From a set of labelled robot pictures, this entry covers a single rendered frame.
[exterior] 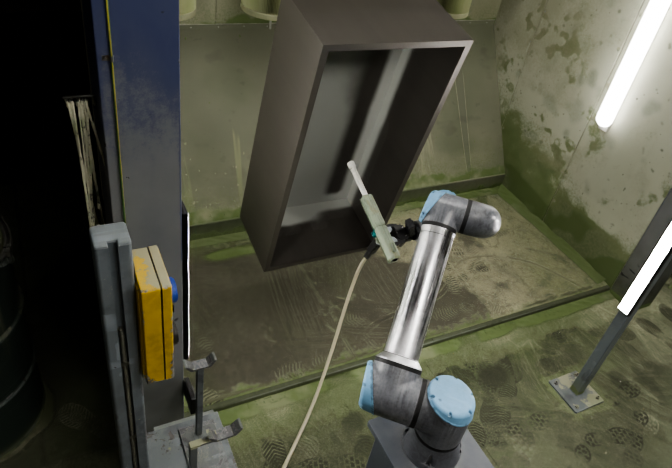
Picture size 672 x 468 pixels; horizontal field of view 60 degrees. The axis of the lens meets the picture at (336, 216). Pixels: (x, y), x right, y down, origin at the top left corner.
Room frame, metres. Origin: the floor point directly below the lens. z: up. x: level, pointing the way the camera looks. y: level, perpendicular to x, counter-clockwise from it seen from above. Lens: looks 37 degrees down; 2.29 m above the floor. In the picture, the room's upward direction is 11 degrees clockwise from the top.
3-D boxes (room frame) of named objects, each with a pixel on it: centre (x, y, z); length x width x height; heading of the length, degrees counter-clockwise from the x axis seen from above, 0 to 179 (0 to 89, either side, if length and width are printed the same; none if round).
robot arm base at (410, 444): (1.10, -0.44, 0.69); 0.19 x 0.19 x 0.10
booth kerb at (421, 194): (3.05, -0.03, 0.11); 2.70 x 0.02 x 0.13; 122
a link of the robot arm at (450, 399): (1.11, -0.43, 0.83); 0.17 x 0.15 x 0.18; 80
